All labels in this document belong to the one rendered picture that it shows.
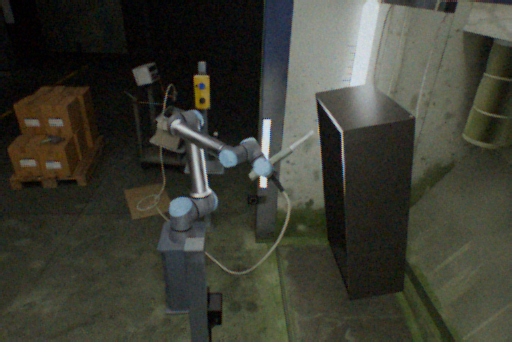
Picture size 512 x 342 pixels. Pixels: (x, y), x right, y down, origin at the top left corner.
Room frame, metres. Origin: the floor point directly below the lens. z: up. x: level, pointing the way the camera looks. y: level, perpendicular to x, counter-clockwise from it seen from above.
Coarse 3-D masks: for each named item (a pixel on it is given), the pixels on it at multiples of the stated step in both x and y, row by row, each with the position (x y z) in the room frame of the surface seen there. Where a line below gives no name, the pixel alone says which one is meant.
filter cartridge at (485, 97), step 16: (496, 48) 2.43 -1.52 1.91; (496, 64) 2.38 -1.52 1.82; (496, 80) 2.36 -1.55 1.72; (480, 96) 2.43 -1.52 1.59; (496, 96) 2.33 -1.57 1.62; (480, 112) 2.39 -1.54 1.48; (496, 112) 2.32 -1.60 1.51; (480, 128) 2.35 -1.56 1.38; (496, 128) 2.30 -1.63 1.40; (480, 144) 2.32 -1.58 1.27; (496, 144) 2.28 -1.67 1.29
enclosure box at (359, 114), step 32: (320, 96) 2.05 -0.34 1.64; (352, 96) 1.97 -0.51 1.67; (384, 96) 1.90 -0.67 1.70; (320, 128) 2.14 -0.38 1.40; (352, 128) 1.54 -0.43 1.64; (384, 128) 1.55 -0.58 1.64; (352, 160) 1.54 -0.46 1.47; (384, 160) 1.56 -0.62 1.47; (352, 192) 1.55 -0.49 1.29; (384, 192) 1.57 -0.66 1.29; (352, 224) 1.55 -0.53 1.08; (384, 224) 1.57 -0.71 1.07; (352, 256) 1.56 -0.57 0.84; (384, 256) 1.58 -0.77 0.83; (352, 288) 1.57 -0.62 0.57; (384, 288) 1.59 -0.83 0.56
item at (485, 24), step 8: (472, 8) 2.72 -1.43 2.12; (480, 8) 2.63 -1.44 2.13; (488, 8) 2.55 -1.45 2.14; (496, 8) 2.47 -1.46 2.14; (504, 8) 2.40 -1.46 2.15; (472, 16) 2.69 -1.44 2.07; (480, 16) 2.61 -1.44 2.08; (488, 16) 2.53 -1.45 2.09; (496, 16) 2.45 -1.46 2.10; (504, 16) 2.38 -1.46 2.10; (472, 24) 2.66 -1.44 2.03; (480, 24) 2.58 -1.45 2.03; (488, 24) 2.50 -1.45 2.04; (496, 24) 2.42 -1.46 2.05; (504, 24) 2.35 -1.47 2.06; (480, 32) 2.54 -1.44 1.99; (488, 32) 2.46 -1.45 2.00; (496, 32) 2.39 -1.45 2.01; (504, 32) 2.33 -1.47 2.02
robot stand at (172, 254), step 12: (168, 228) 1.98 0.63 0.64; (204, 228) 2.00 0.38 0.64; (168, 240) 1.85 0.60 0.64; (168, 252) 1.77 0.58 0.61; (180, 252) 1.78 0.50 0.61; (168, 264) 1.77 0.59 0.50; (180, 264) 1.78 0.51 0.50; (168, 276) 1.77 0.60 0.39; (180, 276) 1.78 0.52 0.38; (168, 288) 1.77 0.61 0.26; (180, 288) 1.78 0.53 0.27; (168, 300) 1.78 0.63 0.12; (180, 300) 1.78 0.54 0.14; (168, 312) 1.76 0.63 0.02; (180, 312) 1.76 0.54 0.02
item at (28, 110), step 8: (32, 96) 4.10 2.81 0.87; (40, 96) 4.11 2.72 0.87; (48, 96) 4.13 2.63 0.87; (16, 104) 3.79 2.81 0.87; (24, 104) 3.80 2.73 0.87; (32, 104) 3.82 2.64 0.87; (40, 104) 3.83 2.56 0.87; (16, 112) 3.78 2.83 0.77; (24, 112) 3.79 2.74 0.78; (32, 112) 3.80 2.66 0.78; (40, 112) 3.81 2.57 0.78; (24, 120) 3.78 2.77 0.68; (32, 120) 3.79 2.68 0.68; (40, 120) 3.80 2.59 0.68; (24, 128) 3.78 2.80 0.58; (32, 128) 3.79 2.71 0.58; (40, 128) 3.80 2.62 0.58
